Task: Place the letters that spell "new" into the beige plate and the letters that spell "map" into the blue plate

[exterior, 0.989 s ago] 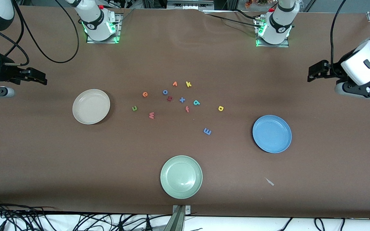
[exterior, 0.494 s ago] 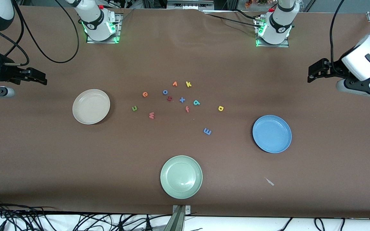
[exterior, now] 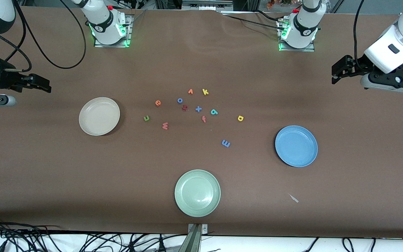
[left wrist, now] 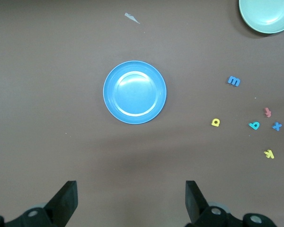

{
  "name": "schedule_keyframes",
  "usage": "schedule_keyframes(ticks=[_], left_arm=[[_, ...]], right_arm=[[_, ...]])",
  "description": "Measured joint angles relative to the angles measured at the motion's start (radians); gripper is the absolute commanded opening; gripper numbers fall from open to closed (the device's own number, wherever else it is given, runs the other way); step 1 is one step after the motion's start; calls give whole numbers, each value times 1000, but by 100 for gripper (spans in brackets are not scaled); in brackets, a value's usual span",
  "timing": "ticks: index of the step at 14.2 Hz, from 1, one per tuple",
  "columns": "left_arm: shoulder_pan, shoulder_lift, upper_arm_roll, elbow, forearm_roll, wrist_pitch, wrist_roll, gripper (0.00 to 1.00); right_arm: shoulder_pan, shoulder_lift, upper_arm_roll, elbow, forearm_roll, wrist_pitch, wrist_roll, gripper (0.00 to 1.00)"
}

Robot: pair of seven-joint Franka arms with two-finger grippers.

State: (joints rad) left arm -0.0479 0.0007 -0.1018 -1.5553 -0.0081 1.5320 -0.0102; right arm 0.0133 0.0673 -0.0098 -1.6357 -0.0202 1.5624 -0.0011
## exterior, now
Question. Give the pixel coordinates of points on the blue foam letter m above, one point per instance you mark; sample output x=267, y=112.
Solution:
x=225, y=143

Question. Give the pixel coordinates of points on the green plate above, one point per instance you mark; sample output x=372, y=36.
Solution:
x=197, y=193

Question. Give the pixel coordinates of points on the red foam letter w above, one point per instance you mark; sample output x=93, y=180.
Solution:
x=165, y=126

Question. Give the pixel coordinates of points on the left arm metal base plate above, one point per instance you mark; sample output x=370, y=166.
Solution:
x=297, y=50

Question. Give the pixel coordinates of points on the blue plate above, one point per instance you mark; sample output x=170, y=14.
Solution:
x=296, y=146

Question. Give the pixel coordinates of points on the metal frame behind table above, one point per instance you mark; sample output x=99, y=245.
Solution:
x=206, y=5

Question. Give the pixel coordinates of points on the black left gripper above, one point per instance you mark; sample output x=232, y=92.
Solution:
x=358, y=64

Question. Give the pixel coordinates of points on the beige plate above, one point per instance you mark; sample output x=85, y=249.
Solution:
x=99, y=116

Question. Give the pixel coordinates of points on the small grey paper scrap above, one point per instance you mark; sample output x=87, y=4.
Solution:
x=293, y=198

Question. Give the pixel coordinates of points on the metal table edge bracket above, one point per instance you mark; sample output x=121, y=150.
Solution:
x=195, y=238

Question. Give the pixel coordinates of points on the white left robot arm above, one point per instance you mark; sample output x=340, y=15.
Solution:
x=304, y=24

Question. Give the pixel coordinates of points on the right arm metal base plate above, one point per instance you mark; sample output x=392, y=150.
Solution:
x=112, y=45

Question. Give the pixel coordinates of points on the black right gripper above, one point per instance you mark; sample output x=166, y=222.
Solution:
x=8, y=80

